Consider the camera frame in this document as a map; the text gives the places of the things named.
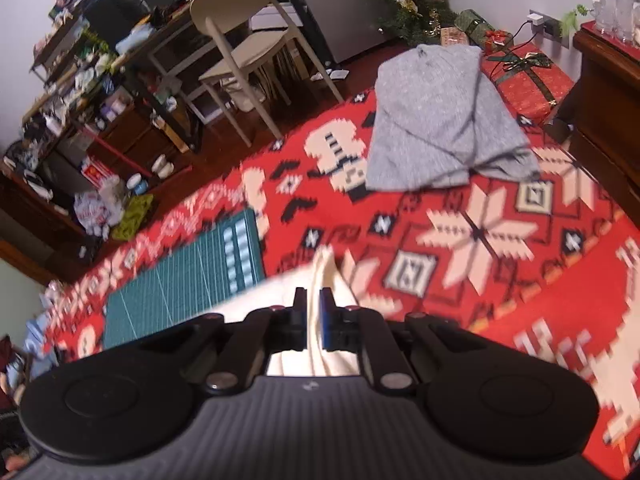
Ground clear glass ornaments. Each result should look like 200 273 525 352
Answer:
592 0 640 43

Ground beige chair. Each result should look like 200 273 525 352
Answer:
190 0 346 147

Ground black metal shelf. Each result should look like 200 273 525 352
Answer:
22 0 196 161

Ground wooden drawer cabinet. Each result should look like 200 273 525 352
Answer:
55 105 193 181

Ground grey sweater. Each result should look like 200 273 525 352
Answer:
365 44 541 192

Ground red cardboard box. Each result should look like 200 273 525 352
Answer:
80 155 118 183

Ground green cutting mat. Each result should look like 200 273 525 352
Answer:
102 208 266 348

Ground red broom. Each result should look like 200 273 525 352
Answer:
82 125 151 181

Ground small christmas tree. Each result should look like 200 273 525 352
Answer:
376 0 458 46

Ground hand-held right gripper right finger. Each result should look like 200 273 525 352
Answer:
320 287 476 395

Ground red wrapped gift box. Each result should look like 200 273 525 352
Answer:
481 42 576 126

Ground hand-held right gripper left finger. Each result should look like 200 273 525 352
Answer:
140 287 308 395

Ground red patterned blanket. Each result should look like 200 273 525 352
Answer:
25 42 640 478

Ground white knit sweater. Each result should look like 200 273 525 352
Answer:
220 247 366 378

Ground white plastic bag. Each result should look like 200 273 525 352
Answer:
74 175 126 238

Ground silver refrigerator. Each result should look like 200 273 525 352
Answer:
272 0 401 68

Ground maroon cloth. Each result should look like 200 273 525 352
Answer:
0 335 23 411

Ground lime green trivet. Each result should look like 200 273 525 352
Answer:
111 192 155 242

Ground black desk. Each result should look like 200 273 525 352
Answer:
115 0 351 156

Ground blue denim jeans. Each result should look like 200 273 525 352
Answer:
22 317 58 376

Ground green wrapped gift box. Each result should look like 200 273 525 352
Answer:
454 9 496 46

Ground kraft wrapped gift box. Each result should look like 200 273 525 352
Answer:
440 25 471 47

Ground dark wooden nightstand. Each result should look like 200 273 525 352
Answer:
542 20 640 241

